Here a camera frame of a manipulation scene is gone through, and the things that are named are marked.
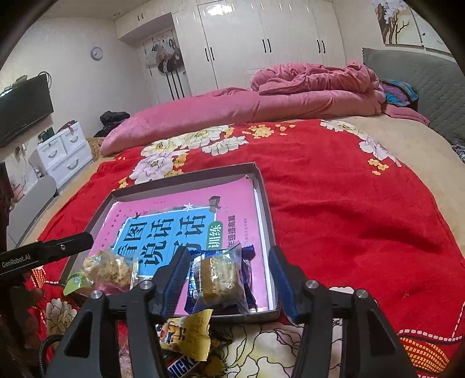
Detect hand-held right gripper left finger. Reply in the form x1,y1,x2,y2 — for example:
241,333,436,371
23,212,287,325
45,248,192,378

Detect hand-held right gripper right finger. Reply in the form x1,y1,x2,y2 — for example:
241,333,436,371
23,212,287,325
268,246,418,378

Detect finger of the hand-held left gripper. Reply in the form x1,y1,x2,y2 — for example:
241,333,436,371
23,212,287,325
38,232,94,262

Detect blue snack packet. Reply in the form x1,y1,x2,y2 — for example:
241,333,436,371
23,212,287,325
183,245,258,313

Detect clear packet brown biscuit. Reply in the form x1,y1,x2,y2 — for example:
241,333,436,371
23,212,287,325
191,243,251,315

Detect gold yellow snack packet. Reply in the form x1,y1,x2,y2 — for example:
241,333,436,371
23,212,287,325
157,309,214,362

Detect clear packet beige pastry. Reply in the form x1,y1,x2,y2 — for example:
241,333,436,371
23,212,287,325
83,249,140,291

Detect grey cardboard box tray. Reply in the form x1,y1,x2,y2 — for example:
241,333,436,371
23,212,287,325
58,162,281,322

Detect brown chocolate bar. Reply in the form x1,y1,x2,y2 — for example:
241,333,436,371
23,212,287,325
160,351,204,378

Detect person's left hand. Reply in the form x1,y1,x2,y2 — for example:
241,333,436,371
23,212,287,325
9,285,46,350

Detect dark wooden furniture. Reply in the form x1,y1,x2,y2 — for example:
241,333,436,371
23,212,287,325
0,162,15,251

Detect pink picture book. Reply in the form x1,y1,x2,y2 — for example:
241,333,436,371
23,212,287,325
89,174,271,315

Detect white drawer chest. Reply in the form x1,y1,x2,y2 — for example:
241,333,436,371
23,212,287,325
35,125,93,190

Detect brown knitted cloth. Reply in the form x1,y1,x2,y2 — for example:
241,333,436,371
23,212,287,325
85,136,106,162

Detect black bag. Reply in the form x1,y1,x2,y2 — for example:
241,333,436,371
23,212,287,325
100,111,130,129

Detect pink folded duvet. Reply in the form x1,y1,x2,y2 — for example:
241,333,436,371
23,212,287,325
100,87,386,157

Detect crumpled pink blanket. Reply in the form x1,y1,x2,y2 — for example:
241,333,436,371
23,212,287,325
250,63,430,127

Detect hanging caps and bags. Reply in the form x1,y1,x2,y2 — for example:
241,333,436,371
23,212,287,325
145,38,182,73

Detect black white patterned cloth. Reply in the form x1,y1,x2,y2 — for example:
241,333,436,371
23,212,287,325
450,140,465,164

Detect purple teal cloth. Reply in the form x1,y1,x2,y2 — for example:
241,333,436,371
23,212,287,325
380,81,420,108

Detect white overhead cabinet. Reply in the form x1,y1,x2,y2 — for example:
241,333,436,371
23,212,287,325
116,13,176,42

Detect white wardrobe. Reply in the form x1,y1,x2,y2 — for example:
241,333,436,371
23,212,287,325
196,0,346,97

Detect grey padded headboard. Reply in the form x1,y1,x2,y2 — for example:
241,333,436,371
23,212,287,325
362,47,465,146

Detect black braided cord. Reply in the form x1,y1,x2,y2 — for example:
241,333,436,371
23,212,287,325
35,334,67,378

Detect black wall television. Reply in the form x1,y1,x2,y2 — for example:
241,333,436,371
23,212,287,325
0,74,54,148

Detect floral wall painting panel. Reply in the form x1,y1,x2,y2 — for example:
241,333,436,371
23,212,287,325
410,7,455,56
372,0,425,46

